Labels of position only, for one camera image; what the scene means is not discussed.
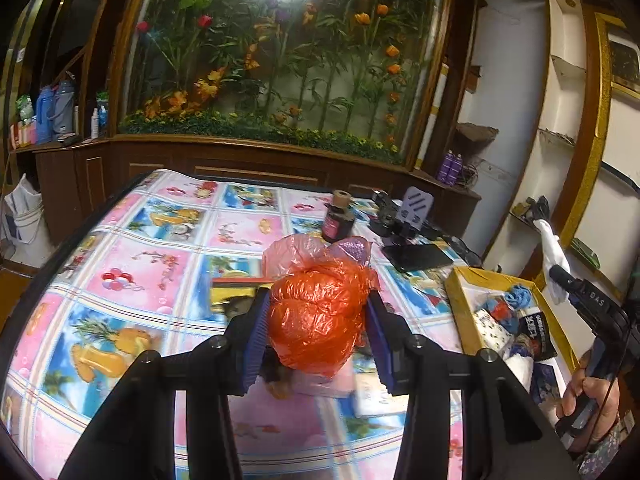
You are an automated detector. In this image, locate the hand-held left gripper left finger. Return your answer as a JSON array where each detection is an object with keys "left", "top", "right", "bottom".
[{"left": 57, "top": 289, "right": 272, "bottom": 480}]

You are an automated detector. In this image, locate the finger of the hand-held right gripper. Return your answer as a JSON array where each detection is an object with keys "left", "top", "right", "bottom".
[{"left": 549, "top": 265, "right": 581, "bottom": 301}]

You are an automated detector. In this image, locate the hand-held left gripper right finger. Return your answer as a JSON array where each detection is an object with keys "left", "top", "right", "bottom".
[{"left": 366, "top": 291, "right": 581, "bottom": 480}]

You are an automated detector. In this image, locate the blue cloth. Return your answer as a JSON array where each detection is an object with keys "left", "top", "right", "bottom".
[{"left": 482, "top": 282, "right": 533, "bottom": 321}]

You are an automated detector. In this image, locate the black printed packet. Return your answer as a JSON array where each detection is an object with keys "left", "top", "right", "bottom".
[{"left": 517, "top": 310, "right": 558, "bottom": 361}]

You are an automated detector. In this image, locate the orange plastic bag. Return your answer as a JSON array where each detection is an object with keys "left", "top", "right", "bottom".
[{"left": 267, "top": 260, "right": 381, "bottom": 376}]

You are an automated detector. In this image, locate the dark blue packet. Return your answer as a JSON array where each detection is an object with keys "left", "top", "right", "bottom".
[{"left": 530, "top": 362, "right": 568, "bottom": 411}]

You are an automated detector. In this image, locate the yellow-rimmed white box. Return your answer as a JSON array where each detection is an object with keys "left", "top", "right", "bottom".
[{"left": 444, "top": 266, "right": 583, "bottom": 421}]

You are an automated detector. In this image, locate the person's right forearm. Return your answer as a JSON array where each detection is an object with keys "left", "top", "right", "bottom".
[{"left": 570, "top": 410, "right": 640, "bottom": 480}]

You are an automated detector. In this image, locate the person's right hand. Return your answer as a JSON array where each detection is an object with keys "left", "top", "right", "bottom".
[{"left": 555, "top": 349, "right": 623, "bottom": 456}]

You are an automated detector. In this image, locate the green flat box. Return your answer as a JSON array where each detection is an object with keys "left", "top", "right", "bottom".
[{"left": 570, "top": 237, "right": 601, "bottom": 268}]

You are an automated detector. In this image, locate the white packet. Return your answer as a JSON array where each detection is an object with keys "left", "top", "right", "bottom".
[{"left": 352, "top": 360, "right": 408, "bottom": 418}]

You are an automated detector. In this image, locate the pink tissue pack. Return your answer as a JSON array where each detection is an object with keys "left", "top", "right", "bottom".
[{"left": 290, "top": 365, "right": 356, "bottom": 401}]

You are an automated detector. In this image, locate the black bag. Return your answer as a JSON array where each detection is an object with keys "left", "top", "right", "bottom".
[{"left": 520, "top": 195, "right": 551, "bottom": 226}]

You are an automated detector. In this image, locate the pink plastic bag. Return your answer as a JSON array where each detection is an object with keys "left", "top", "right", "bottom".
[{"left": 262, "top": 235, "right": 373, "bottom": 281}]

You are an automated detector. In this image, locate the black smartphone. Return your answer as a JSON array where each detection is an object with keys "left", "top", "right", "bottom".
[{"left": 382, "top": 242, "right": 453, "bottom": 273}]

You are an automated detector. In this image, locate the printed cartoon tablecloth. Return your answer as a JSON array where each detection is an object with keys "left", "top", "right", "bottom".
[{"left": 0, "top": 170, "right": 481, "bottom": 480}]

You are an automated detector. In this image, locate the dark bottle with cork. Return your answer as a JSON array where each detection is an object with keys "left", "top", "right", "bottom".
[{"left": 322, "top": 190, "right": 356, "bottom": 243}]

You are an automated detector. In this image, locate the purple phone stand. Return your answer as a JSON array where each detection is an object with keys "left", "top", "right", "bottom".
[{"left": 397, "top": 186, "right": 435, "bottom": 238}]

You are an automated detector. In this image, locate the dark wooden cabinet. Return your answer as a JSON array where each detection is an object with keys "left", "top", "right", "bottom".
[{"left": 32, "top": 132, "right": 481, "bottom": 241}]

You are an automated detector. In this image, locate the white tube with yellow bands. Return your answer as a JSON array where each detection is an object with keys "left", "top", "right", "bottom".
[{"left": 417, "top": 62, "right": 448, "bottom": 168}]

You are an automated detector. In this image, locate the gold framed picture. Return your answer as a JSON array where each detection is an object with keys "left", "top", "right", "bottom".
[{"left": 605, "top": 30, "right": 640, "bottom": 91}]

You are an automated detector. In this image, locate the artificial flower display panel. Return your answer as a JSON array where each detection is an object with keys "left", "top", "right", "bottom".
[{"left": 117, "top": 0, "right": 456, "bottom": 166}]

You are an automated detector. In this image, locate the white bag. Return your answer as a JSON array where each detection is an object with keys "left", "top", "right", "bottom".
[{"left": 2, "top": 174, "right": 43, "bottom": 241}]

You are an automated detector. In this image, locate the blue spray bottle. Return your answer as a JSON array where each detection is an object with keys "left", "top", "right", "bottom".
[{"left": 96, "top": 91, "right": 111, "bottom": 137}]

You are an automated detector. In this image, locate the green packet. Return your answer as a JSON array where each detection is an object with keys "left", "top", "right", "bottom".
[{"left": 15, "top": 94, "right": 35, "bottom": 126}]

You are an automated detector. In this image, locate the gold arched frame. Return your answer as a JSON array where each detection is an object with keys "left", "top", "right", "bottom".
[{"left": 557, "top": 12, "right": 613, "bottom": 256}]

